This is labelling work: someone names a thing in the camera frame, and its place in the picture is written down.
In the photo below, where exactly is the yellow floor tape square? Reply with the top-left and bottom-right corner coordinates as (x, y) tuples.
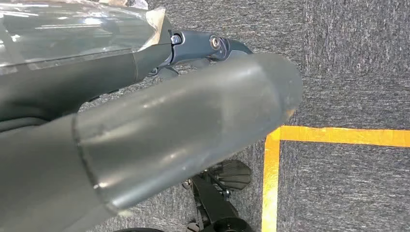
(261, 125), (410, 232)

